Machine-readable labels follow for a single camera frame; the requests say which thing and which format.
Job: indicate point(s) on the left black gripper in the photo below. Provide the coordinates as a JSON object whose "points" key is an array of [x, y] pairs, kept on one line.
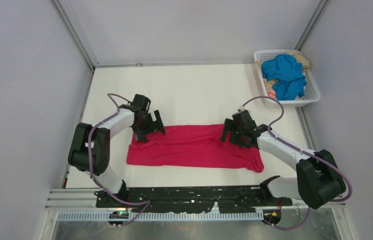
{"points": [[141, 135]]}

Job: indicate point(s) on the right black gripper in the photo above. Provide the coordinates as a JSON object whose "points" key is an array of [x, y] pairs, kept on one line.
{"points": [[228, 126]]}

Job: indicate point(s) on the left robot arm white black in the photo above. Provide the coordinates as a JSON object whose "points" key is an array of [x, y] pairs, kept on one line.
{"points": [[91, 144]]}

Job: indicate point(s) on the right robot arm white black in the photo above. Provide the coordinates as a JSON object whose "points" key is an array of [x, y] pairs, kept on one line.
{"points": [[317, 179]]}

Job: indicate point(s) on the salmon pink t shirt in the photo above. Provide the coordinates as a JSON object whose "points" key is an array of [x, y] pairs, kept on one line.
{"points": [[272, 94]]}

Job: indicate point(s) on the beige t shirt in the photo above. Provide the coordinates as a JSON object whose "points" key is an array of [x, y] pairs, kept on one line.
{"points": [[264, 55]]}

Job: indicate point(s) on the blue t shirt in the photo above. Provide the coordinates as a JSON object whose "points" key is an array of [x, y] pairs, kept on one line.
{"points": [[291, 81]]}

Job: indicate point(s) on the white plastic basket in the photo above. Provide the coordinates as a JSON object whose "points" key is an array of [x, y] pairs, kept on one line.
{"points": [[312, 93]]}

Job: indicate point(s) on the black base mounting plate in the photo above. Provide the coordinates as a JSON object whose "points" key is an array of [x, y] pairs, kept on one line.
{"points": [[193, 200]]}

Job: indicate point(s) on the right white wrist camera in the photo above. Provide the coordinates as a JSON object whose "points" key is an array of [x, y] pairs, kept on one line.
{"points": [[241, 108]]}

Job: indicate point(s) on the aluminium frame rail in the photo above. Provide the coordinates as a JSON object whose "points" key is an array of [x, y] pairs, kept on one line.
{"points": [[68, 199]]}

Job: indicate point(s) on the white slotted cable duct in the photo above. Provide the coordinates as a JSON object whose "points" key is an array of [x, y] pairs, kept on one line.
{"points": [[123, 215]]}

